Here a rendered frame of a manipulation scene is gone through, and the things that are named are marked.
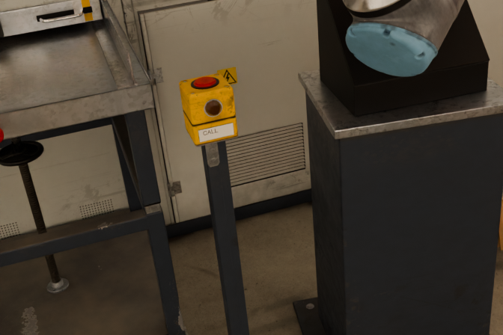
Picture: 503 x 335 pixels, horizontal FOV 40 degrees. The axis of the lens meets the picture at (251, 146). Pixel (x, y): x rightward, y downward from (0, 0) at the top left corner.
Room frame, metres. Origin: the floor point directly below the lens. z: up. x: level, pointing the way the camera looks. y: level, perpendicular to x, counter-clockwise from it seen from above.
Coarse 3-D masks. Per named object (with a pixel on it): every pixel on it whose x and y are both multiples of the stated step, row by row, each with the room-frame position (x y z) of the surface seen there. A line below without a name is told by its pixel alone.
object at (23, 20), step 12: (72, 0) 1.67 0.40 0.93; (96, 0) 1.69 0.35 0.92; (0, 12) 1.63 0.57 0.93; (12, 12) 1.63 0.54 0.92; (24, 12) 1.64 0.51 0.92; (36, 12) 1.65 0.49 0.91; (48, 12) 1.66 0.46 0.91; (60, 12) 1.66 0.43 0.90; (72, 12) 1.67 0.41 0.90; (84, 12) 1.68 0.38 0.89; (96, 12) 1.69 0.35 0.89; (12, 24) 1.63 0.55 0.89; (24, 24) 1.64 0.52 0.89; (36, 24) 1.65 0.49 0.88; (48, 24) 1.65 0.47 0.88; (60, 24) 1.66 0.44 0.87; (72, 24) 1.67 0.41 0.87
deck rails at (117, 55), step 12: (108, 12) 1.57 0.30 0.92; (96, 24) 1.70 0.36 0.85; (108, 24) 1.61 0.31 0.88; (108, 36) 1.59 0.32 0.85; (120, 36) 1.38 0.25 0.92; (108, 48) 1.51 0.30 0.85; (120, 48) 1.41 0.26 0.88; (108, 60) 1.43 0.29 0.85; (120, 60) 1.42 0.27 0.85; (120, 72) 1.34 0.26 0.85; (132, 72) 1.27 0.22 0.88; (120, 84) 1.27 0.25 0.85; (132, 84) 1.27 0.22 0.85
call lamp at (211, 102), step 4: (208, 100) 1.07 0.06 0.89; (212, 100) 1.07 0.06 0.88; (216, 100) 1.08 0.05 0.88; (204, 104) 1.07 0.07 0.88; (208, 104) 1.07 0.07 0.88; (212, 104) 1.07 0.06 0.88; (216, 104) 1.07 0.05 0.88; (220, 104) 1.07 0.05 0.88; (204, 108) 1.07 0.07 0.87; (208, 108) 1.06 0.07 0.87; (212, 108) 1.06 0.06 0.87; (216, 108) 1.06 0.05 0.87; (220, 108) 1.07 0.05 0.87; (204, 112) 1.07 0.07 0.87; (208, 112) 1.06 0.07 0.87; (212, 112) 1.06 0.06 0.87; (216, 112) 1.06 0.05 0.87; (220, 112) 1.08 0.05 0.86; (208, 116) 1.07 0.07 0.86; (212, 116) 1.07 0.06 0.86
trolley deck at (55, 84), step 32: (32, 32) 1.70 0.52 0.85; (64, 32) 1.67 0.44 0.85; (0, 64) 1.48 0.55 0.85; (32, 64) 1.46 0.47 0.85; (64, 64) 1.44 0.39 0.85; (96, 64) 1.42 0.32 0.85; (0, 96) 1.29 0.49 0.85; (32, 96) 1.27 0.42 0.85; (64, 96) 1.25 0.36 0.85; (96, 96) 1.25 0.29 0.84; (128, 96) 1.27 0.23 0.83; (32, 128) 1.21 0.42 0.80
